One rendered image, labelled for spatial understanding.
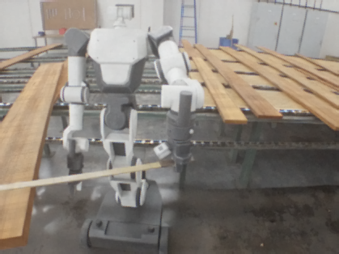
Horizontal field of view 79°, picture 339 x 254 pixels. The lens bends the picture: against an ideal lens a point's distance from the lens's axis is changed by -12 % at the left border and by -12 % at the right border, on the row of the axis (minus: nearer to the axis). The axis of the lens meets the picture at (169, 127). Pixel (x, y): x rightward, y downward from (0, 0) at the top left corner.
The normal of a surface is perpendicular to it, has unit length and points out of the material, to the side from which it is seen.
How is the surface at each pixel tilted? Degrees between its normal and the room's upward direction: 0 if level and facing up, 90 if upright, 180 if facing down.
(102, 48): 76
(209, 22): 88
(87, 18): 90
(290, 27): 90
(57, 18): 90
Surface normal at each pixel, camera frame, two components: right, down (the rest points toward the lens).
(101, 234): -0.01, -0.30
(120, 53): 0.03, 0.24
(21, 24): 0.04, 0.46
